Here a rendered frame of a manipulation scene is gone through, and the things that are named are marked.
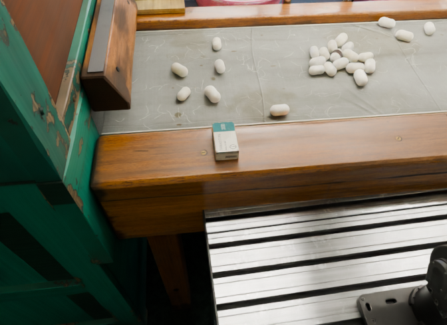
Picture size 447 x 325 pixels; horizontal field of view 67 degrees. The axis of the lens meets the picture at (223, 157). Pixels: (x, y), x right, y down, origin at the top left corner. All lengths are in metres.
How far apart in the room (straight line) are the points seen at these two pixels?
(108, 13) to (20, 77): 0.31
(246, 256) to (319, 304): 0.12
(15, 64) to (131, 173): 0.22
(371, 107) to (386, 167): 0.15
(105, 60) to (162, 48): 0.24
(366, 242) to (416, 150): 0.16
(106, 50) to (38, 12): 0.12
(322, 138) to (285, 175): 0.09
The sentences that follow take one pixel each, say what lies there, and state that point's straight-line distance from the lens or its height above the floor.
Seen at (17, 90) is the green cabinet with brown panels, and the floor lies 0.96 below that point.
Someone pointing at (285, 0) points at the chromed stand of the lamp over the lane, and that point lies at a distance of 0.89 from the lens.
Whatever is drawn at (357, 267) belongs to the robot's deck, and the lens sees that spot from 0.57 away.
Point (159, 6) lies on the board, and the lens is 0.83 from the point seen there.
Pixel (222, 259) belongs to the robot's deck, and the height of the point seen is 0.67.
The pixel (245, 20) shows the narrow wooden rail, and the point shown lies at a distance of 0.82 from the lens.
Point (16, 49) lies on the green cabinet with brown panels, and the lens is 0.37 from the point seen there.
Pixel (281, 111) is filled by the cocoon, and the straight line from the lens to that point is 0.60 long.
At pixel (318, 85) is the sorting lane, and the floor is 0.74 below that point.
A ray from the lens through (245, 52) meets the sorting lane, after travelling 0.75.
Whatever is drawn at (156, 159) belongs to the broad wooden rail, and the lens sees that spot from 0.52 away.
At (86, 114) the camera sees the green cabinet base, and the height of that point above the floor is 0.81.
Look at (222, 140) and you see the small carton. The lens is 0.51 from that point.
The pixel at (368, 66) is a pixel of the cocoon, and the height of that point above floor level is 0.76.
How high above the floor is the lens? 1.17
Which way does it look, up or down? 53 degrees down
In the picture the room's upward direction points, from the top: 3 degrees clockwise
